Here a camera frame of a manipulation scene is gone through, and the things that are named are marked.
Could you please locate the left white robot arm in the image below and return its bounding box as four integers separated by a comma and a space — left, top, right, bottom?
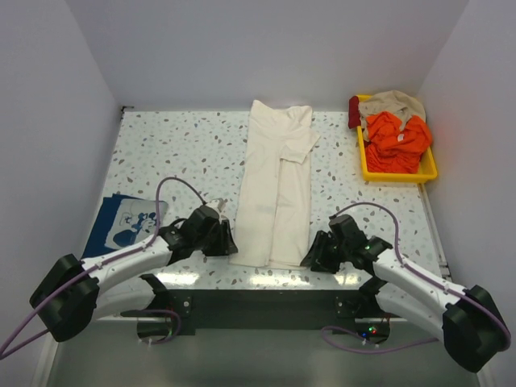
29, 199, 238, 342

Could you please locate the yellow plastic bin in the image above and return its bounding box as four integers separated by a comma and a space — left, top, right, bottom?
348, 90, 438, 184

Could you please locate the folded blue white t shirt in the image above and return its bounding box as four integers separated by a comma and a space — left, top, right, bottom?
82, 194, 156, 258

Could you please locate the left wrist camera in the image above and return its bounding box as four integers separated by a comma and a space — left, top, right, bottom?
206, 198, 226, 213

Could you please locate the aluminium rail frame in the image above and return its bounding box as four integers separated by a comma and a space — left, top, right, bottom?
30, 185, 495, 387

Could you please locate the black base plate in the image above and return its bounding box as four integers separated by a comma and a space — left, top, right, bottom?
120, 273, 408, 343

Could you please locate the orange t shirt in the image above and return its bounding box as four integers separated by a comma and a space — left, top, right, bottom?
365, 111, 432, 174

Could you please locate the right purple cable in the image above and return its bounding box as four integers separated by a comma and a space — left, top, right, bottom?
320, 202, 512, 355

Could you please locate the cream t shirt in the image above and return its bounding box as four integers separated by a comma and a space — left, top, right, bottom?
230, 100, 320, 268

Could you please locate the red cloth in bin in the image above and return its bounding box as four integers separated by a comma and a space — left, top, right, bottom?
348, 95, 361, 129

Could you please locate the beige t shirt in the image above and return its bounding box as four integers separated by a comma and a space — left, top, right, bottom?
358, 90, 427, 131

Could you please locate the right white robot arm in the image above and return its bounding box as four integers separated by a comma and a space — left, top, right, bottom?
302, 214, 511, 372

